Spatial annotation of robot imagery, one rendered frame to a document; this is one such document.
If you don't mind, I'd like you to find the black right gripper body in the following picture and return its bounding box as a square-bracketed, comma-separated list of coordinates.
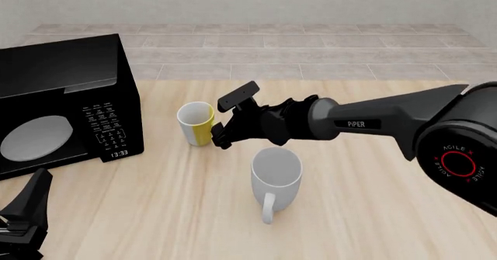
[221, 106, 269, 144]

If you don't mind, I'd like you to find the yellow and white mug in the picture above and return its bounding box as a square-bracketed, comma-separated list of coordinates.
[176, 101, 217, 148]

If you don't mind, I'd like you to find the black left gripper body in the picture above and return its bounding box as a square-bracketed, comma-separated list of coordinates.
[0, 206, 50, 260]

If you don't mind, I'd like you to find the grey round turntable plate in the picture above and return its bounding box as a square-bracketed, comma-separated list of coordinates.
[0, 115, 74, 162]

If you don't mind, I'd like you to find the black microwave oven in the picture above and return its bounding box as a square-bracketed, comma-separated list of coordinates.
[0, 33, 145, 182]

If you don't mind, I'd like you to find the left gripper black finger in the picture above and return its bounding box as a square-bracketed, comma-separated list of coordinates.
[8, 168, 54, 232]

